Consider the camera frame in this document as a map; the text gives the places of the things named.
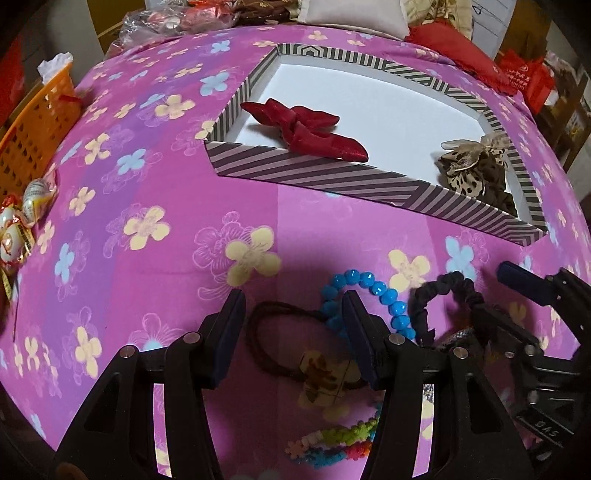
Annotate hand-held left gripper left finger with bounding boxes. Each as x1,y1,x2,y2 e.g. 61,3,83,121
53,290,247,480

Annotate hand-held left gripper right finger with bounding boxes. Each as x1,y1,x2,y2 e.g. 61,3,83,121
342,291,532,480

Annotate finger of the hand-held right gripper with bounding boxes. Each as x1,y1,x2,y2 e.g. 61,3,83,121
471,302,544,360
497,261,561,302

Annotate brown braided hair tie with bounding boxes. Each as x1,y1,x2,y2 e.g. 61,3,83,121
246,301,370,386

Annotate blue bead bracelet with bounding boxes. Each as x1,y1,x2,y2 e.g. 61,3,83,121
320,271,416,343

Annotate black scrunchie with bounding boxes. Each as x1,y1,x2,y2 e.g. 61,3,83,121
409,272,486,347

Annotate striped shallow box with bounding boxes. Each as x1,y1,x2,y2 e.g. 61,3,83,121
203,43,548,247

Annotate grey patterned hair band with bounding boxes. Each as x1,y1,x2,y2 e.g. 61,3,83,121
436,329,478,354

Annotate leopard print scrunchie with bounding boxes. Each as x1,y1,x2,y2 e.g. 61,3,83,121
436,133,518,217

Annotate pink floral bed sheet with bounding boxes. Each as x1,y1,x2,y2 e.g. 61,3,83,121
0,21,585,480

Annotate wooden shelf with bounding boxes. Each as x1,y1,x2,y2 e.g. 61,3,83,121
534,51,591,172

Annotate red paper bag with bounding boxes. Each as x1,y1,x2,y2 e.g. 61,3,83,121
496,48,556,112

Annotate red fabric hair bow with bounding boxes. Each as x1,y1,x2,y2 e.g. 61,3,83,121
240,98,370,163

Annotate red cushion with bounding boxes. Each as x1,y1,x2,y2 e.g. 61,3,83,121
405,23,514,96

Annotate shiny wrapped candy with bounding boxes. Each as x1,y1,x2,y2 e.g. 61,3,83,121
0,205,37,272
22,178,59,224

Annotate beige floral pillow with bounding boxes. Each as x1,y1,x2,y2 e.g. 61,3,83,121
401,0,477,41

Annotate orange plastic basket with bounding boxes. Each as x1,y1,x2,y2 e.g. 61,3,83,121
0,62,88,200

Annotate white pillow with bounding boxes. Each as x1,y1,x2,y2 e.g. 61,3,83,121
295,0,411,38

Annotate white plastic bag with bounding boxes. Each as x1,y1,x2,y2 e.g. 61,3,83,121
37,52,75,85

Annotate clear plastic packets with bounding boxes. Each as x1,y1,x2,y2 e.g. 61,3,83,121
119,6,241,48

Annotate brown patterned fabric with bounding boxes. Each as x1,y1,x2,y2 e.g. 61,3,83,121
230,0,302,27

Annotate multicolour bead bracelet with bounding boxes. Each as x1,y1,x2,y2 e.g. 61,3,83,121
286,401,385,463

